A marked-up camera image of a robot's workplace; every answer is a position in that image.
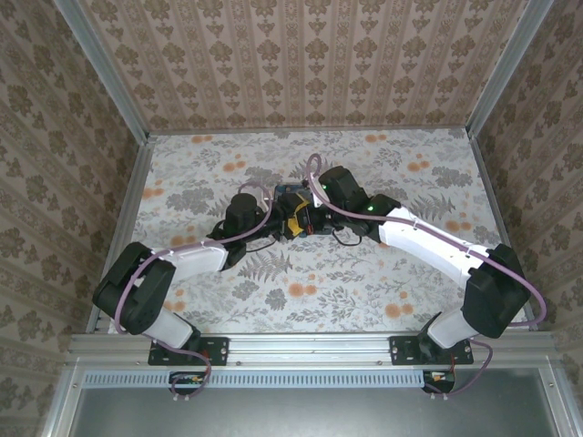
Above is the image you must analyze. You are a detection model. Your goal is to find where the blue starry night tin box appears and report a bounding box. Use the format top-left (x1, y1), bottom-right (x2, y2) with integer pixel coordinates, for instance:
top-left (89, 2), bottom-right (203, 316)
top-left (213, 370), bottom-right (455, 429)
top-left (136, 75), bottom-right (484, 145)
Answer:
top-left (274, 180), bottom-right (341, 238)

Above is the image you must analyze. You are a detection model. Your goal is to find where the floral patterned table cover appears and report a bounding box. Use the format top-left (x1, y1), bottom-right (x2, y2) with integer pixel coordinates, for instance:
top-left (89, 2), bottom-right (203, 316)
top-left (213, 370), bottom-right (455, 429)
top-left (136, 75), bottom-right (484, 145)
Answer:
top-left (108, 129), bottom-right (532, 336)

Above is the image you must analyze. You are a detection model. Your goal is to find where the black controller board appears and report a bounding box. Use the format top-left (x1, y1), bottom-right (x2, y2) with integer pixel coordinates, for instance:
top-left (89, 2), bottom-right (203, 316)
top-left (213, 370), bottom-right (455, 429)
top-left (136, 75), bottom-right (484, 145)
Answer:
top-left (169, 371), bottom-right (207, 396)
top-left (422, 369), bottom-right (457, 395)

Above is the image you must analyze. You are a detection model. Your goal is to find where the grey metal sheet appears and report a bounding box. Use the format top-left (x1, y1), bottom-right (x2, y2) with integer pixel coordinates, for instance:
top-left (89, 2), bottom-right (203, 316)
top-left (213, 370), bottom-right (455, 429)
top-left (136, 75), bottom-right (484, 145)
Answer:
top-left (72, 386), bottom-right (561, 437)

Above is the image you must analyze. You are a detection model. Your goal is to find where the aluminium side rail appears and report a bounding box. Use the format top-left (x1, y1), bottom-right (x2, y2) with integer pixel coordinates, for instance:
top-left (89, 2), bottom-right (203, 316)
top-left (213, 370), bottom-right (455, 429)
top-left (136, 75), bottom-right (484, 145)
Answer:
top-left (468, 134), bottom-right (539, 331)
top-left (85, 136), bottom-right (155, 334)

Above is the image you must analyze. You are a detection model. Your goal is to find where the aluminium cross rail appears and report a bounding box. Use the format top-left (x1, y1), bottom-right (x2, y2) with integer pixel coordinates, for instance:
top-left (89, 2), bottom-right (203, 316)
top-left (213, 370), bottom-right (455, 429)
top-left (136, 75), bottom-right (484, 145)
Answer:
top-left (67, 330), bottom-right (562, 367)

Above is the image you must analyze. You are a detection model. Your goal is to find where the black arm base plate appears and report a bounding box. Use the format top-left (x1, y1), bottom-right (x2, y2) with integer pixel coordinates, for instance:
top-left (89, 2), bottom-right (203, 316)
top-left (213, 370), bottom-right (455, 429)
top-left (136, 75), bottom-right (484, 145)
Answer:
top-left (390, 335), bottom-right (475, 367)
top-left (148, 335), bottom-right (230, 367)

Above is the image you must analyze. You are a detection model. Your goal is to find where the grey slotted cable duct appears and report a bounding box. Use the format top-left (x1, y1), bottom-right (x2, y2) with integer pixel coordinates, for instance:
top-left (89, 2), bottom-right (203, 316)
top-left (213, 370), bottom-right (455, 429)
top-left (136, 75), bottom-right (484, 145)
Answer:
top-left (84, 369), bottom-right (429, 389)

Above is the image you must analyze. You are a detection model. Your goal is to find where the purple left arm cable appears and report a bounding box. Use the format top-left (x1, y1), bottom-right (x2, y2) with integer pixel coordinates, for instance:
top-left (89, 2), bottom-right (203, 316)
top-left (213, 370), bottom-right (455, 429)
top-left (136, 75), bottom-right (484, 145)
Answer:
top-left (116, 180), bottom-right (275, 401)

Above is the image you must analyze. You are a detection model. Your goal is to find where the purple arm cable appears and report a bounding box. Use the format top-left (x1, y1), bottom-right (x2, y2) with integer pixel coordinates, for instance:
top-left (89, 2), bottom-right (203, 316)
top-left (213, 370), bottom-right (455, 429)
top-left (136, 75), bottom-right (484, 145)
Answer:
top-left (116, 180), bottom-right (275, 401)
top-left (305, 153), bottom-right (547, 401)

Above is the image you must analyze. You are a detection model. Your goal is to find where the aluminium corner post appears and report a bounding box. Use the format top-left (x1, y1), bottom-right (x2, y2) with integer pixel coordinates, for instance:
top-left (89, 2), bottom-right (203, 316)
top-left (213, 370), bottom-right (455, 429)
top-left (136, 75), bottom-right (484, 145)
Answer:
top-left (465, 0), bottom-right (556, 138)
top-left (54, 0), bottom-right (152, 143)

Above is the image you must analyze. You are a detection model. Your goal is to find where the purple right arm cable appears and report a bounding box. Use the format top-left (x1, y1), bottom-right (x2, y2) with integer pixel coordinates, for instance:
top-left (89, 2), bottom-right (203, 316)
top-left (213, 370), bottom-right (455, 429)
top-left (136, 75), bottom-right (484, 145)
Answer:
top-left (305, 153), bottom-right (547, 401)

